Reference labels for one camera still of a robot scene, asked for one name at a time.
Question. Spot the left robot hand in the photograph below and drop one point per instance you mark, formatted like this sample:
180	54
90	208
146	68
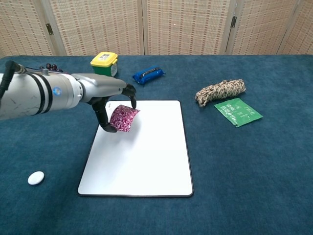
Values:
102	85

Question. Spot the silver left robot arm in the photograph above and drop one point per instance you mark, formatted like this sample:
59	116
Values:
31	95

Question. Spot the green bin with yellow lid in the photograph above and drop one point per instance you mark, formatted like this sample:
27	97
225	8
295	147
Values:
104	64

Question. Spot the blue snack packet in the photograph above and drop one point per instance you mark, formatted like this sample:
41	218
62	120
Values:
148	73

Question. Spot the dark red grape bunch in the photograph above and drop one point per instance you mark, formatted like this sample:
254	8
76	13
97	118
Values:
52	66

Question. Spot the woven folding screen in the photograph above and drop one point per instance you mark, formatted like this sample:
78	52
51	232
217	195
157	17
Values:
156	27

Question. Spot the white magnetic board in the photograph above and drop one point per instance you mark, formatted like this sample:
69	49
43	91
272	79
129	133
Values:
141	156

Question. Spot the green tea sachet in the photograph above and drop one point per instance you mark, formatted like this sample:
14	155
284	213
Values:
237	112

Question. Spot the blue table cloth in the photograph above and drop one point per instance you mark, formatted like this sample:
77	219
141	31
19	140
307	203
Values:
244	171

